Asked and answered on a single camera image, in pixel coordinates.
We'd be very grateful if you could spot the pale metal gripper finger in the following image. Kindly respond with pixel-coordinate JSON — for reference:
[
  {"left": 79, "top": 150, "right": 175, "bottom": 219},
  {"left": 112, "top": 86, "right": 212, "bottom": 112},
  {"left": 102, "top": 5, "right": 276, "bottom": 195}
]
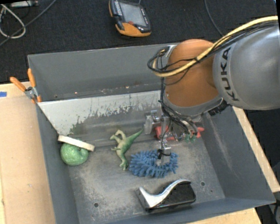
[
  {"left": 155, "top": 154, "right": 167, "bottom": 167},
  {"left": 163, "top": 145, "right": 175, "bottom": 163}
]

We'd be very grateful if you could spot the blue chenille cloth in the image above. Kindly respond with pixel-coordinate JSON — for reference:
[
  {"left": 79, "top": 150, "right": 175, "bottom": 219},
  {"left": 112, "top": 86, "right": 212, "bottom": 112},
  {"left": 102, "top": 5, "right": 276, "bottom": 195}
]
[{"left": 126, "top": 146, "right": 181, "bottom": 183}]

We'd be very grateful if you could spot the green toy dinosaur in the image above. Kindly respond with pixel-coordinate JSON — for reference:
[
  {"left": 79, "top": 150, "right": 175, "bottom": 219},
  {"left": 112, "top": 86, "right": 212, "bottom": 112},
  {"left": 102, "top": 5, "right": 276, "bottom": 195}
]
[{"left": 108, "top": 126, "right": 149, "bottom": 172}]

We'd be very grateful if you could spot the grey metal bin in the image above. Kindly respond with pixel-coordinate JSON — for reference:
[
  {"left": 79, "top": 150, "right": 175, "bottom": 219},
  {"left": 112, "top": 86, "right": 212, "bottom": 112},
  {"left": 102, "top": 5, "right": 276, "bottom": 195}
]
[{"left": 27, "top": 23, "right": 280, "bottom": 224}]

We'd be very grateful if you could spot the green toy apple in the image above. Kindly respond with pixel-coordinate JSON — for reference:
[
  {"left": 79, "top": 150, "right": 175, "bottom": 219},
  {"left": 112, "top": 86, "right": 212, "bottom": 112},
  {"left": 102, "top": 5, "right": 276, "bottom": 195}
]
[{"left": 59, "top": 139, "right": 91, "bottom": 168}]

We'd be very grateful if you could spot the brown cardboard board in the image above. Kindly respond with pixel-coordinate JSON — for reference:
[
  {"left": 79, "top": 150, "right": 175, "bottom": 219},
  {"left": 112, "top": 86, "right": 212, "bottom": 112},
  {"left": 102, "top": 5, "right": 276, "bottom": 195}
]
[{"left": 0, "top": 93, "right": 57, "bottom": 224}]

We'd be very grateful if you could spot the silver curved metal handle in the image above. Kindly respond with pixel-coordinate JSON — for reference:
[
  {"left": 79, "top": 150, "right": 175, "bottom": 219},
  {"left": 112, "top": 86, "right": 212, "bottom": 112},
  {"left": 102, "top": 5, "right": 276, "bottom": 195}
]
[{"left": 138, "top": 177, "right": 195, "bottom": 210}]

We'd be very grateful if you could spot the cream flat ring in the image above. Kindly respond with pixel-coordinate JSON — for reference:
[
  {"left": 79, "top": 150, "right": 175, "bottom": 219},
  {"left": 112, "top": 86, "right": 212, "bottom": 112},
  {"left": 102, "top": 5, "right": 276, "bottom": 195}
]
[{"left": 56, "top": 130, "right": 96, "bottom": 157}]

